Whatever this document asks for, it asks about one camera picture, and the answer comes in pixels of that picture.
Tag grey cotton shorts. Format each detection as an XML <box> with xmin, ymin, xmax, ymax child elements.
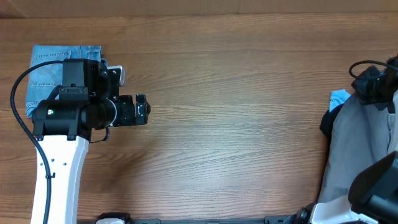
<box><xmin>318</xmin><ymin>94</ymin><xmax>397</xmax><ymax>203</ymax></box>

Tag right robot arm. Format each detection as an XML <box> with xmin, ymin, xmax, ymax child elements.
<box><xmin>281</xmin><ymin>57</ymin><xmax>397</xmax><ymax>223</ymax></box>

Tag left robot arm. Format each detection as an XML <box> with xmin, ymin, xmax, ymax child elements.
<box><xmin>31</xmin><ymin>59</ymin><xmax>150</xmax><ymax>223</ymax></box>

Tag light blue garment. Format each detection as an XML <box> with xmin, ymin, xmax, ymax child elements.
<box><xmin>329</xmin><ymin>89</ymin><xmax>351</xmax><ymax>111</ymax></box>

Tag black shirt with label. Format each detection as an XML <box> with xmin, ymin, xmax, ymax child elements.
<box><xmin>319</xmin><ymin>105</ymin><xmax>343</xmax><ymax>141</ymax></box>

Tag folded blue denim jeans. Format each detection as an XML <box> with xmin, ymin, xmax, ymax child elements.
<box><xmin>25</xmin><ymin>45</ymin><xmax>107</xmax><ymax>118</ymax></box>

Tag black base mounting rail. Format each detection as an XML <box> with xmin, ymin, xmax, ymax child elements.
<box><xmin>74</xmin><ymin>212</ymin><xmax>299</xmax><ymax>224</ymax></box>

